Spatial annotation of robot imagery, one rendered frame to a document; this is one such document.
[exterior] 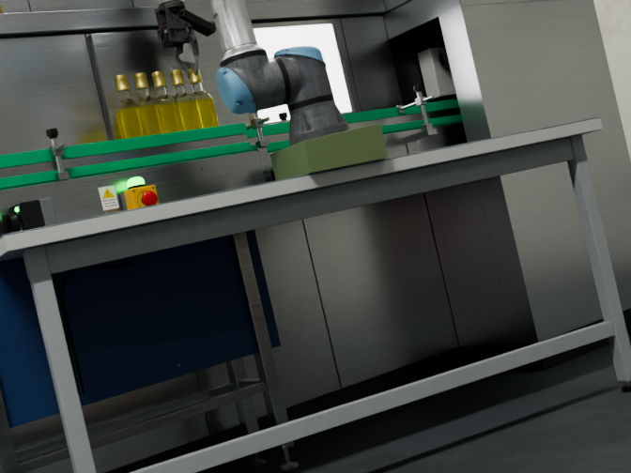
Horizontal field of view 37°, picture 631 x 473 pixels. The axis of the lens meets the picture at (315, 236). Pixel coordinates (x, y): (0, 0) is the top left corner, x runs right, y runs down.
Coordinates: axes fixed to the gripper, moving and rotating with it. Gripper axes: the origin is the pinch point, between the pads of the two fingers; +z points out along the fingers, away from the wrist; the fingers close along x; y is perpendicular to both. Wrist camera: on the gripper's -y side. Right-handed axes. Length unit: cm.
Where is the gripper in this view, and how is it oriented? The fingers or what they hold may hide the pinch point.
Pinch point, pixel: (193, 71)
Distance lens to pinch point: 283.7
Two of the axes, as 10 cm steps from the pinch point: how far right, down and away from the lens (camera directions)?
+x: 5.7, -1.3, -8.1
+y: -7.9, 1.9, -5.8
